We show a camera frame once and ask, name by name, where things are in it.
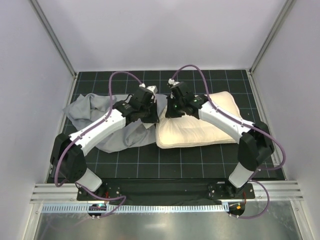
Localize cream white pillow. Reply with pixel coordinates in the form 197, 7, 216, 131
155, 107, 236, 149

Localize grey fabric pillowcase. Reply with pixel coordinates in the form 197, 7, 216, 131
63, 93, 167, 153

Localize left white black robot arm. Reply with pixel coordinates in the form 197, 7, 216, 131
51, 84, 159, 201

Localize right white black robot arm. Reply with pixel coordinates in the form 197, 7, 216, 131
165, 79, 275, 198

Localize black gridded cutting mat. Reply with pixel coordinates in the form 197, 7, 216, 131
71, 69, 261, 179

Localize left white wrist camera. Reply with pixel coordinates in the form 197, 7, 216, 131
146, 85, 158, 95

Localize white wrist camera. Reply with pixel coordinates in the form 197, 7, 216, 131
146, 85, 158, 95
167, 78, 180, 88

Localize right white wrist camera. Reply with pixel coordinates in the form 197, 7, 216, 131
167, 78, 180, 88

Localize slotted grey cable duct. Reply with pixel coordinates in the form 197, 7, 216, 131
41, 203, 229, 215

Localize aluminium front rail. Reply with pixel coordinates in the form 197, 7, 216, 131
30, 180, 304, 204

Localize right aluminium frame post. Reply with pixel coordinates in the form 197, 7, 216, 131
248, 0, 296, 75

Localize aluminium frame post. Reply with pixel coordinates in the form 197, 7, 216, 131
248, 0, 296, 75
28, 0, 77, 79

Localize left aluminium frame post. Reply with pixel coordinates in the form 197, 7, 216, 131
28, 0, 77, 79

